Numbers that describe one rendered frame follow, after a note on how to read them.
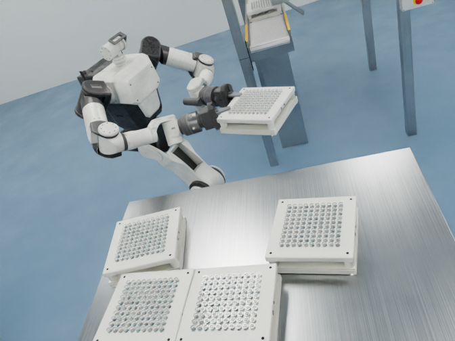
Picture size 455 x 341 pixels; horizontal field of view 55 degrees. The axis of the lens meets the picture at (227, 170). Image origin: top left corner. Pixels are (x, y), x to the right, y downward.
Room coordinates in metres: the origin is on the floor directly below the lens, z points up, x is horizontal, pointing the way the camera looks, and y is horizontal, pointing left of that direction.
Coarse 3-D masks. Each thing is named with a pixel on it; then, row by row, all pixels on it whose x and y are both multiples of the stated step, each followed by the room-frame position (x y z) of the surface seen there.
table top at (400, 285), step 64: (192, 192) 1.40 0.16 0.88; (256, 192) 1.26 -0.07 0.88; (320, 192) 1.13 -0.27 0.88; (384, 192) 1.03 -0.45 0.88; (192, 256) 1.05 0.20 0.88; (256, 256) 0.96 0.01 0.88; (384, 256) 0.79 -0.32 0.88; (448, 256) 0.72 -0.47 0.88; (320, 320) 0.67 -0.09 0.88; (384, 320) 0.61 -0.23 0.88; (448, 320) 0.56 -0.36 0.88
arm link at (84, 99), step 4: (84, 92) 1.78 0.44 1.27; (80, 96) 1.80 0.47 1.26; (84, 96) 1.77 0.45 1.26; (88, 96) 1.76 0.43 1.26; (92, 96) 1.76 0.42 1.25; (80, 100) 1.79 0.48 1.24; (84, 100) 1.75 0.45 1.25; (88, 100) 1.73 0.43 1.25; (92, 100) 1.73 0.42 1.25; (96, 100) 1.73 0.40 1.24; (100, 100) 1.79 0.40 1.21; (80, 104) 1.79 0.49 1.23; (84, 104) 1.72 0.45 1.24; (76, 108) 1.81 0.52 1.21; (80, 108) 1.79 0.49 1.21; (80, 112) 1.79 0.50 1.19
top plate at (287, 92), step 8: (248, 88) 1.71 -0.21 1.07; (256, 88) 1.68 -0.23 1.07; (264, 88) 1.66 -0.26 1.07; (272, 88) 1.63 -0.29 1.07; (280, 88) 1.61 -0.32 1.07; (288, 88) 1.58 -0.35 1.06; (280, 96) 1.54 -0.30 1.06; (288, 96) 1.53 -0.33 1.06; (232, 104) 1.62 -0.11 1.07; (248, 104) 1.57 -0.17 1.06; (256, 104) 1.55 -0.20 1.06; (264, 104) 1.52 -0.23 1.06; (272, 104) 1.50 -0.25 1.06; (280, 104) 1.48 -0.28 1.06; (224, 112) 1.58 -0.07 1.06; (272, 112) 1.44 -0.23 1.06; (224, 120) 1.53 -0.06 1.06; (232, 120) 1.50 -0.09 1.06; (240, 120) 1.48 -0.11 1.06; (248, 120) 1.46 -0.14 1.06; (256, 120) 1.43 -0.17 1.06; (264, 120) 1.41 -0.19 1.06; (272, 120) 1.40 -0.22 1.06
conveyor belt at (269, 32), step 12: (252, 0) 3.64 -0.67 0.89; (252, 24) 3.06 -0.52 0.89; (264, 24) 2.96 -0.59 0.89; (276, 24) 2.88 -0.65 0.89; (252, 36) 2.83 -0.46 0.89; (264, 36) 2.75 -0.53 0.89; (276, 36) 2.67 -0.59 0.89; (288, 36) 2.61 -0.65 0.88; (252, 48) 2.65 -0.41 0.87; (264, 48) 2.63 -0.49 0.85
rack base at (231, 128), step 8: (296, 96) 1.58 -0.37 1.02; (288, 104) 1.54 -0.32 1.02; (280, 112) 1.50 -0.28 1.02; (288, 112) 1.50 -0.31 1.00; (280, 120) 1.44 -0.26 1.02; (224, 128) 1.54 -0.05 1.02; (232, 128) 1.52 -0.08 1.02; (240, 128) 1.49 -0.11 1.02; (248, 128) 1.47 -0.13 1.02; (256, 128) 1.45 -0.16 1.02; (264, 128) 1.43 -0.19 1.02
